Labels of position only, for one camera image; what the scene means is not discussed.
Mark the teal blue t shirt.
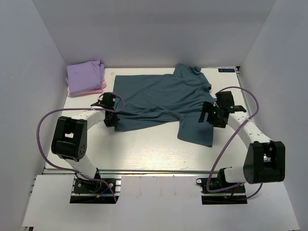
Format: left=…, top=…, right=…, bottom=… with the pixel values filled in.
left=113, top=64, right=215, bottom=147

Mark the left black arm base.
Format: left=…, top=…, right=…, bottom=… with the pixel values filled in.
left=70, top=174, right=121, bottom=205

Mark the dark blue corner label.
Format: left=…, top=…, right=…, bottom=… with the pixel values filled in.
left=218, top=68, right=235, bottom=73

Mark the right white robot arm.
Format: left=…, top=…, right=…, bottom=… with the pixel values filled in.
left=198, top=91, right=285, bottom=192

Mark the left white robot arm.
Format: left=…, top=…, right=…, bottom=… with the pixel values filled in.
left=51, top=92, right=120, bottom=192

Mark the aluminium front rail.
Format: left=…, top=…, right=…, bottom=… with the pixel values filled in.
left=42, top=168, right=210, bottom=175

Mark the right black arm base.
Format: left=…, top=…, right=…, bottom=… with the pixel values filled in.
left=195, top=170, right=247, bottom=205

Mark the pink folded t shirt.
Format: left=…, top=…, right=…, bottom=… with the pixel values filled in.
left=67, top=63, right=107, bottom=98

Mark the lavender folded t shirt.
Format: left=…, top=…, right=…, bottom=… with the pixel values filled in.
left=65, top=61, right=105, bottom=95

